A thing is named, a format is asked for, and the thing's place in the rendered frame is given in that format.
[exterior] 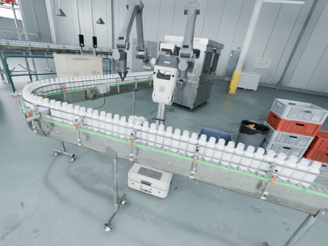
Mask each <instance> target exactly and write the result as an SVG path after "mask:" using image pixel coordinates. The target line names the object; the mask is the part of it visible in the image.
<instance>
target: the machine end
mask: <svg viewBox="0 0 328 246"><path fill-rule="evenodd" d="M183 39H184V37H177V36H165V41H167V43H169V44H176V45H177V51H176V53H172V56H175V57H179V50H180V49H181V45H182V41H183ZM223 48H224V44H221V43H219V42H216V41H213V40H210V39H201V38H194V41H193V53H194V54H196V58H195V69H194V73H193V76H188V75H187V77H188V81H187V84H186V85H185V87H184V88H183V90H182V91H181V93H179V92H178V89H177V86H175V88H174V100H173V102H174V103H177V104H180V105H184V106H187V107H190V108H191V109H192V108H194V107H196V106H200V104H201V103H203V102H205V103H206V101H207V100H208V99H209V97H210V93H211V89H212V85H213V84H214V83H213V81H214V80H215V79H214V77H215V75H216V69H217V65H218V61H219V57H220V55H221V49H223ZM191 109H190V110H189V111H193V110H191Z"/></svg>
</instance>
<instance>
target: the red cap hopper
mask: <svg viewBox="0 0 328 246"><path fill-rule="evenodd" d="M13 1H15V0H0V8H5V9H10V10H12V11H13V15H14V19H15V23H16V28H14V27H7V26H0V27H4V28H11V29H15V31H14V32H13V33H12V34H11V35H10V36H13V35H14V34H15V33H16V32H17V31H18V34H19V35H18V37H19V38H20V41H21V40H22V36H21V35H22V34H23V33H24V32H25V36H26V40H27V41H28V42H30V41H29V36H28V33H27V28H26V24H25V20H24V16H23V11H22V7H21V2H20V0H17V2H18V6H19V8H16V7H14V4H13ZM9 2H10V3H11V6H7V5H4V4H7V3H9ZM15 10H19V11H20V16H21V20H22V24H23V28H24V29H22V28H20V27H19V23H18V19H17V15H16V11H15ZM20 30H23V31H22V32H21V31H20ZM0 33H2V34H3V35H4V36H6V35H5V34H4V33H3V32H1V31H0ZM29 53H30V55H31V56H33V54H32V52H29ZM0 60H1V63H2V66H3V69H1V66H0V75H1V78H2V79H1V80H5V78H4V76H3V75H6V78H7V81H8V82H7V83H11V82H10V79H9V76H8V73H7V69H6V66H5V63H4V60H3V56H2V53H1V50H0ZM31 61H32V65H33V69H34V72H33V71H32V70H31V69H29V70H30V74H37V71H36V67H35V62H34V58H31ZM19 66H21V67H22V68H24V69H25V70H23V71H14V69H15V67H14V68H13V69H12V70H11V71H10V73H12V72H28V69H27V67H26V68H25V67H23V66H22V65H20V64H19ZM27 74H29V73H27ZM16 75H21V74H16ZM35 77H36V81H39V79H38V76H37V75H35Z"/></svg>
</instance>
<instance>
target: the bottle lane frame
mask: <svg viewBox="0 0 328 246"><path fill-rule="evenodd" d="M43 122H44V123H45V124H47V128H50V130H48V132H49V135H47V134H46V137H49V138H52V139H56V140H59V141H62V142H66V143H69V144H73V145H77V146H78V144H79V141H78V135H77V131H76V130H75V127H72V126H70V125H66V124H62V123H59V122H55V121H51V120H47V119H44V118H43ZM79 132H80V138H81V139H82V138H83V137H84V133H85V134H86V137H85V138H86V139H87V141H86V142H85V143H84V144H83V146H82V147H84V148H87V149H90V150H94V151H97V152H100V153H103V154H105V149H106V148H107V147H108V148H112V149H114V150H116V152H117V158H120V159H124V160H127V161H130V144H129V142H128V140H127V141H126V140H123V139H119V138H115V137H111V136H107V135H106V134H105V135H104V134H100V133H97V132H93V131H89V130H85V129H81V128H79ZM42 135H43V136H45V134H42ZM136 147H137V151H136V152H137V156H136V157H135V158H134V161H133V162H134V163H137V164H142V165H145V166H148V167H151V168H155V169H158V170H161V171H165V172H168V173H172V174H175V175H178V176H182V177H185V178H189V176H190V173H191V169H192V165H193V161H194V158H190V157H187V156H182V154H181V155H179V154H177V153H176V154H175V153H171V152H167V151H164V150H161V149H157V148H152V147H149V146H147V145H142V144H138V143H133V150H132V153H134V152H135V148H136ZM196 164H198V165H197V167H196V172H195V174H194V178H193V179H192V180H195V181H199V182H202V183H205V184H209V185H213V186H216V187H219V188H223V189H226V190H230V191H233V192H236V193H240V194H243V195H247V196H250V197H253V198H256V199H259V196H260V195H261V194H262V191H261V190H262V189H263V188H264V185H265V183H268V181H269V179H270V178H265V177H263V176H262V177H261V176H258V175H257V174H256V175H254V174H251V173H246V172H244V171H243V172H242V171H239V170H238V169H237V170H235V169H232V168H228V167H226V166H225V167H224V166H221V165H217V164H215V163H213V164H212V163H209V161H208V162H204V160H202V161H201V160H198V159H197V160H196ZM267 192H268V195H266V197H265V198H266V199H265V200H264V201H267V202H270V203H273V204H277V205H281V206H284V207H288V208H291V209H294V210H298V211H301V212H304V213H308V214H311V215H314V216H315V215H316V214H317V213H318V212H319V210H321V209H326V210H328V194H326V193H321V192H319V191H314V190H311V189H306V188H304V187H299V186H297V185H291V184H290V183H289V184H287V183H284V182H283V181H282V182H280V181H274V183H272V184H271V185H270V186H269V188H268V190H267Z"/></svg>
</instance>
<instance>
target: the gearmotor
mask: <svg viewBox="0 0 328 246"><path fill-rule="evenodd" d="M109 92H110V87H109V85H107V84H105V85H97V86H94V87H93V88H91V89H87V90H86V94H87V100H88V101H89V100H96V99H98V94H104V95H105V93H109ZM103 105H104V104H103ZM103 105H102V106H103ZM102 106H100V107H102ZM100 107H98V108H100ZM95 109H96V108H95Z"/></svg>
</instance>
